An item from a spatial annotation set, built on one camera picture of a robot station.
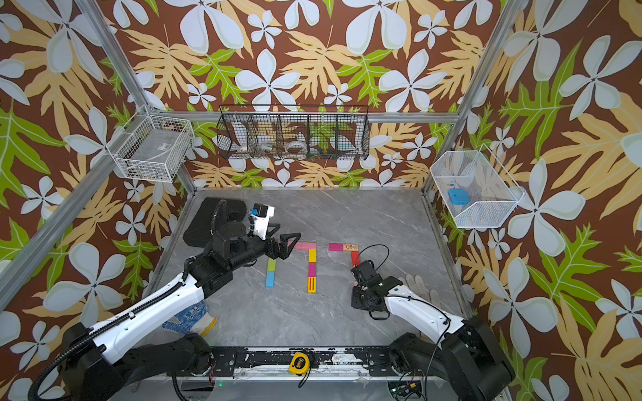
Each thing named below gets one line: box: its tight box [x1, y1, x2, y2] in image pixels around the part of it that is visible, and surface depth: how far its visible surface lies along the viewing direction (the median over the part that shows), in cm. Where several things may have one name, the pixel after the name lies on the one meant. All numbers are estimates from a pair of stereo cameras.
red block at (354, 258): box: [351, 250, 361, 266], surface depth 100 cm
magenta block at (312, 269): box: [308, 262, 317, 277], surface depth 97 cm
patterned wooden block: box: [343, 243, 359, 252], surface depth 100 cm
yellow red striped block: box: [307, 276, 317, 294], surface depth 91 cm
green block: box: [267, 258, 277, 273], surface depth 95 cm
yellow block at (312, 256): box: [308, 248, 317, 264], surface depth 98 cm
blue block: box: [264, 271, 276, 289], surface depth 93 cm
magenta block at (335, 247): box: [328, 243, 344, 252], surface depth 101 cm
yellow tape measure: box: [288, 351, 311, 376], surface depth 74 cm
